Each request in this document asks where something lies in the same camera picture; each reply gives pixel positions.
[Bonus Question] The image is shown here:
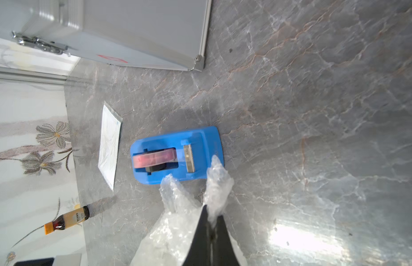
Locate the white plastic pouch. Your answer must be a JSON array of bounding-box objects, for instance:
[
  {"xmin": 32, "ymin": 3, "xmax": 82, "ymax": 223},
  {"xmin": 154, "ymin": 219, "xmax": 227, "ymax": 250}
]
[{"xmin": 98, "ymin": 102, "xmax": 122, "ymax": 191}]

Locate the small orange-capped brown bottle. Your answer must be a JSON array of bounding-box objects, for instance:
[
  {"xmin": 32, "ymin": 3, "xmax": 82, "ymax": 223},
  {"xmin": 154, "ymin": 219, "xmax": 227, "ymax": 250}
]
[{"xmin": 44, "ymin": 206, "xmax": 90, "ymax": 235}]

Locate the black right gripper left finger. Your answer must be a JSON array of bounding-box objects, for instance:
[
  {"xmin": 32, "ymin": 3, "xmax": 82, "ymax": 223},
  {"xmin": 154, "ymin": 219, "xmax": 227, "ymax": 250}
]
[{"xmin": 182, "ymin": 205, "xmax": 211, "ymax": 266}]

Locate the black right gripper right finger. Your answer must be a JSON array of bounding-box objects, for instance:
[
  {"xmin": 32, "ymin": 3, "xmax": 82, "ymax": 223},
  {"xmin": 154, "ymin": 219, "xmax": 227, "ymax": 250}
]
[{"xmin": 211, "ymin": 216, "xmax": 240, "ymax": 266}]

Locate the blue tape dispenser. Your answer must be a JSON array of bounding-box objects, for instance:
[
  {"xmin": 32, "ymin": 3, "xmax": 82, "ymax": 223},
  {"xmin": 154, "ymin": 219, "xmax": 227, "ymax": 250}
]
[{"xmin": 130, "ymin": 126, "xmax": 225, "ymax": 185}]

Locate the silver aluminium first-aid case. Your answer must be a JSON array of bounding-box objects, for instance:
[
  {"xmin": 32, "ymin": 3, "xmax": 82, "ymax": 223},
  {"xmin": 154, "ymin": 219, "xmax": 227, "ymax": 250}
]
[{"xmin": 0, "ymin": 1, "xmax": 211, "ymax": 71}]

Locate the clear bubble wrap sheet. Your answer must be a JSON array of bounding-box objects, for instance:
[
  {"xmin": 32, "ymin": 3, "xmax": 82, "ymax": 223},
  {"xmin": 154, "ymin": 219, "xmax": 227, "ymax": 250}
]
[{"xmin": 131, "ymin": 156, "xmax": 247, "ymax": 266}]

